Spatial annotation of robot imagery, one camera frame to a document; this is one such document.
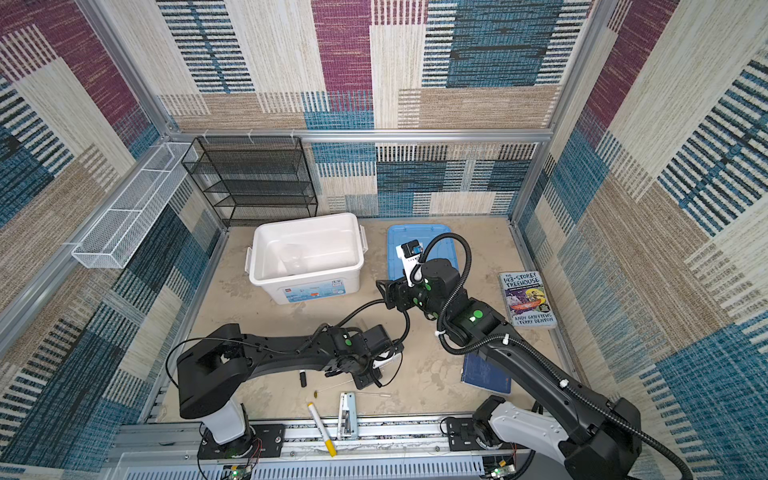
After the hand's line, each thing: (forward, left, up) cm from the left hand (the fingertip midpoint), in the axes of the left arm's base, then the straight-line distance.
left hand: (372, 370), depth 84 cm
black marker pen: (-2, +19, 0) cm, 19 cm away
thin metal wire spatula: (-6, +15, -1) cm, 16 cm away
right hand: (+12, -5, +25) cm, 29 cm away
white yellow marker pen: (-17, +10, +1) cm, 20 cm away
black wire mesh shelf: (+61, +43, +19) cm, 77 cm away
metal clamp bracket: (-12, +6, +3) cm, 13 cm away
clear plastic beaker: (+35, +27, +6) cm, 44 cm away
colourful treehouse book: (+20, -48, +3) cm, 52 cm away
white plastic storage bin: (+38, +23, +1) cm, 45 cm away
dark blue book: (-1, -29, +1) cm, 29 cm away
